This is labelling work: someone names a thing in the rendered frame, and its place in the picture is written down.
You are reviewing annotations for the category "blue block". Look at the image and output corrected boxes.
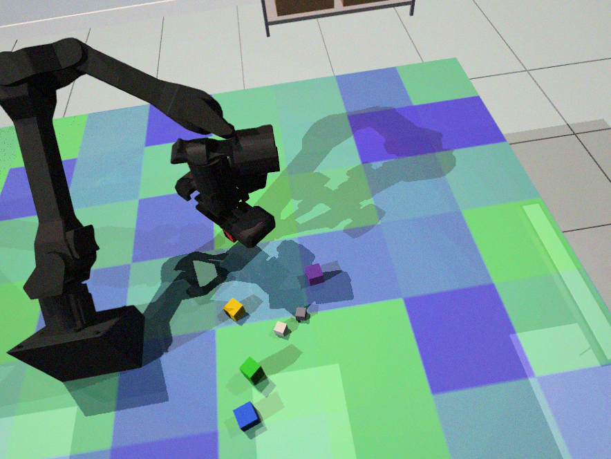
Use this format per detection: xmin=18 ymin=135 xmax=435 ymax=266
xmin=233 ymin=401 xmax=261 ymax=432

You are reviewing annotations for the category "purple cube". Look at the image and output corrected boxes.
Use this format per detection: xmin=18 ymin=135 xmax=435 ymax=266
xmin=305 ymin=263 xmax=324 ymax=286

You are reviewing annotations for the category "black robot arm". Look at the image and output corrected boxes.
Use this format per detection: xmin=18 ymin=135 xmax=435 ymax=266
xmin=0 ymin=37 xmax=280 ymax=337

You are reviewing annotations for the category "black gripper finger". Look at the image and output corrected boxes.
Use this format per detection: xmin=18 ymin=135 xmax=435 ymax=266
xmin=220 ymin=221 xmax=235 ymax=238
xmin=196 ymin=204 xmax=227 ymax=226

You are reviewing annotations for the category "red block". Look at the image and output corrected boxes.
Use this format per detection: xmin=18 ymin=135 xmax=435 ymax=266
xmin=223 ymin=230 xmax=237 ymax=243

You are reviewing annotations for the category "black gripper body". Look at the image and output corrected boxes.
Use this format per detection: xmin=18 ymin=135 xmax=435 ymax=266
xmin=175 ymin=170 xmax=276 ymax=248

